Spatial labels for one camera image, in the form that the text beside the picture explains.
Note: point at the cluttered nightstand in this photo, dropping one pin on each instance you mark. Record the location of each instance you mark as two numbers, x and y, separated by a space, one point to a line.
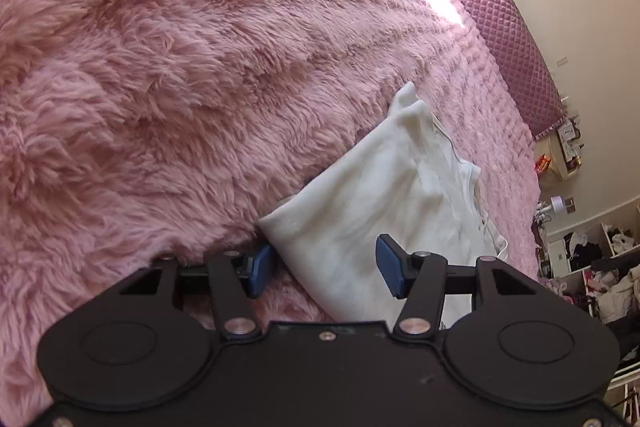
562 152

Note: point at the white printed sweatshirt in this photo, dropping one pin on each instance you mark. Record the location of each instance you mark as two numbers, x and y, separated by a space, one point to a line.
380 207

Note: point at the pink fluffy blanket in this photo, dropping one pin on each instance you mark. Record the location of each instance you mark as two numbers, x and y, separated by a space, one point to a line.
175 82

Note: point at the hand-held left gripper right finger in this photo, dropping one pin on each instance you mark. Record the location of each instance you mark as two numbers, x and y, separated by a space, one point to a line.
392 267

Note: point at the purple quilted headboard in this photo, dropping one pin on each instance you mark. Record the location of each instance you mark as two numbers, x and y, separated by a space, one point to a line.
500 32

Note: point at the white open wardrobe shelf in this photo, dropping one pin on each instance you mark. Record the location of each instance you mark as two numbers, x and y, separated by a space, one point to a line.
600 267

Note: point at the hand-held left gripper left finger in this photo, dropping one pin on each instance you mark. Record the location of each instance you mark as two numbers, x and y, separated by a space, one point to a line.
260 269

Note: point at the red snack bag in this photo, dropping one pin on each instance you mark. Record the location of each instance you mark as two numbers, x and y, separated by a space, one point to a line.
543 163

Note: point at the white table lamp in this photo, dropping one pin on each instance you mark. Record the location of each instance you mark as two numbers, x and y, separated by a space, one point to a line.
557 203

